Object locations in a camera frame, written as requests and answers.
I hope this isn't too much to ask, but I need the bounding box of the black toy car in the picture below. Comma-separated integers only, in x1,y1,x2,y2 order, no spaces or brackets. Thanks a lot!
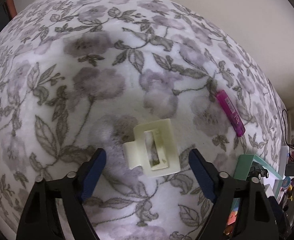
247,162,270,180

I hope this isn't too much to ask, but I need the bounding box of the cream plastic hair claw clip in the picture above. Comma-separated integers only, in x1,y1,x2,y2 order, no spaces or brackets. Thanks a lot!
123,119,181,178

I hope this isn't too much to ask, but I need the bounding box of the purple lighter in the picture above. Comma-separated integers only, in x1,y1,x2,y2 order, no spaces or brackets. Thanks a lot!
216,90,246,137

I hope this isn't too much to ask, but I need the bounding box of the teal white cardboard box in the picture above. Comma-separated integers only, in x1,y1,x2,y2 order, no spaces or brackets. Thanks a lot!
233,154,287,199

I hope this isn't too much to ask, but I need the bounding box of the blue round cartoon toy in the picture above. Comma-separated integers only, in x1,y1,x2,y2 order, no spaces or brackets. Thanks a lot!
281,176,291,191

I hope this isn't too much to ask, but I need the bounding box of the black router box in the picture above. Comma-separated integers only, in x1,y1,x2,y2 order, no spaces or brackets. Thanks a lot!
284,163,294,177

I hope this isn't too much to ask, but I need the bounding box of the white power strip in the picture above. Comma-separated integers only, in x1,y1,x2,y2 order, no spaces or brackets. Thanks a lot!
278,145,289,179

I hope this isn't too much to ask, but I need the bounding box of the floral fleece blanket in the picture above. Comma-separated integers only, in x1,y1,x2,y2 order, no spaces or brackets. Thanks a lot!
0,0,284,239

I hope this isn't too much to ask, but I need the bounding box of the black cable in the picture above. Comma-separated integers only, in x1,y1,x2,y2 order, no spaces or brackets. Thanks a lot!
281,108,294,151

